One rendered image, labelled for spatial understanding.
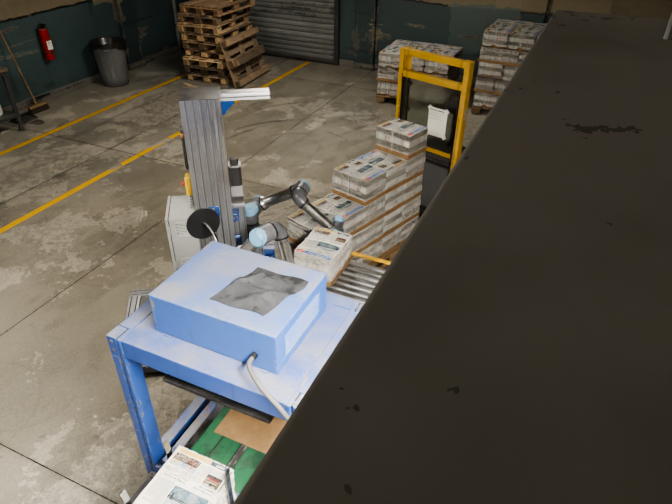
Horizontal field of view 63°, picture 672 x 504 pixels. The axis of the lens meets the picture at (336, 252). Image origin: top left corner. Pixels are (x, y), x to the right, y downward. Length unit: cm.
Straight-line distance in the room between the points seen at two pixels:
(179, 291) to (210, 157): 155
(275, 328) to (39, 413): 274
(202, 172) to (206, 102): 48
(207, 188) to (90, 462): 194
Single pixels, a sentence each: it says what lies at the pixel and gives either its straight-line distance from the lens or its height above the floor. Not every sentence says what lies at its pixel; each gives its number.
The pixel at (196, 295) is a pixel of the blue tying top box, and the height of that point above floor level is 175.
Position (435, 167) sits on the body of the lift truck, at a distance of 579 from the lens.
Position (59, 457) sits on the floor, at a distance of 426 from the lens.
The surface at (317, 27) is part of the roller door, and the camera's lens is 1180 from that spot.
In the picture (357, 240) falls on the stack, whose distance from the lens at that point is 484.
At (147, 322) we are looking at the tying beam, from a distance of 257.
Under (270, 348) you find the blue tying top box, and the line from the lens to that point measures 214.
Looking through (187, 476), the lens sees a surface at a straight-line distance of 260.
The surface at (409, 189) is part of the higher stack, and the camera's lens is 527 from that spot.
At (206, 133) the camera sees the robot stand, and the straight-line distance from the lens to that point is 368.
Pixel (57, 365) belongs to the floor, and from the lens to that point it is 488.
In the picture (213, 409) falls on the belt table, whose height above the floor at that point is 79.
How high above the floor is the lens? 317
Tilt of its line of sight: 34 degrees down
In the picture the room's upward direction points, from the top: 1 degrees clockwise
